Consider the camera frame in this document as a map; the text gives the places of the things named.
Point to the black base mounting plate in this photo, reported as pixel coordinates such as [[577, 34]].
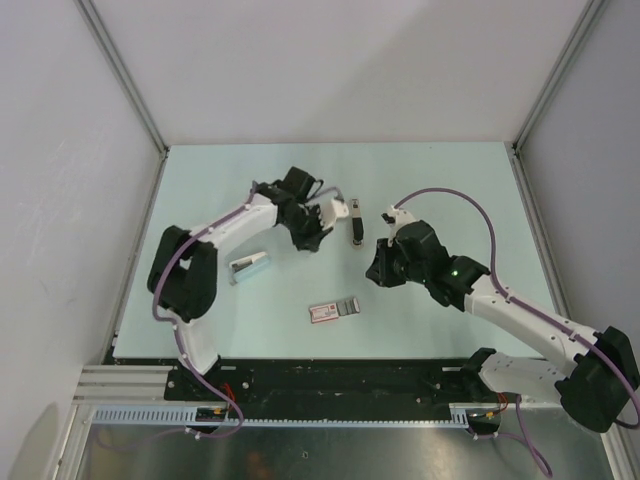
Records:
[[347, 389]]

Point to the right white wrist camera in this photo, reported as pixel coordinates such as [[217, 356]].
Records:
[[397, 218]]

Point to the right aluminium corner post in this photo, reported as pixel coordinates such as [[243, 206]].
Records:
[[579, 35]]

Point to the light blue stapler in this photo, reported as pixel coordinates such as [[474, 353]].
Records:
[[245, 267]]

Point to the red white staple box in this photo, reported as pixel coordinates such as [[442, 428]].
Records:
[[334, 310]]

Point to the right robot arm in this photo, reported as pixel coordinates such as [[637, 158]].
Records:
[[592, 375]]

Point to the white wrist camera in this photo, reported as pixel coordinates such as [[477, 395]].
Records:
[[397, 218], [332, 211]]

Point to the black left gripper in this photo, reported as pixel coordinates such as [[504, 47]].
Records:
[[311, 241]]

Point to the left aluminium corner post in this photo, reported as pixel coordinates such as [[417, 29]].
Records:
[[104, 41]]

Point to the aluminium corner post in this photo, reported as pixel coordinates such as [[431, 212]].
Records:
[[579, 35], [104, 41]]

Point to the grey slotted cable duct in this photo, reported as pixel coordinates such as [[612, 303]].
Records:
[[196, 416]]

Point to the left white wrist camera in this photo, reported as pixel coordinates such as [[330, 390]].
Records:
[[332, 211]]

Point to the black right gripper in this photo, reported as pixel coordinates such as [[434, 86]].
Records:
[[379, 271]]

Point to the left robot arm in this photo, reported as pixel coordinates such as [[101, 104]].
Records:
[[183, 278]]

